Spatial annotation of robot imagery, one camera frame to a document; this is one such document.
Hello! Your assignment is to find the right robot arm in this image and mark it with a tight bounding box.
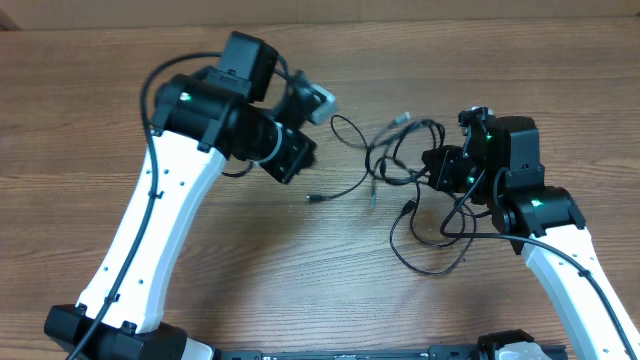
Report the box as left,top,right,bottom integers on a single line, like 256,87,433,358
422,109,639,359

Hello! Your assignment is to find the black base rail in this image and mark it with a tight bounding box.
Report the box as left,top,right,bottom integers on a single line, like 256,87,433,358
213,344,498,360

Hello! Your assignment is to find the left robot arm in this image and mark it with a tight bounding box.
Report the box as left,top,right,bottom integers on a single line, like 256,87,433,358
44,32,336,360

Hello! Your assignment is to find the black USB cable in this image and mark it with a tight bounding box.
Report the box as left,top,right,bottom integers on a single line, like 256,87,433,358
388,174,479,277
305,112,446,208

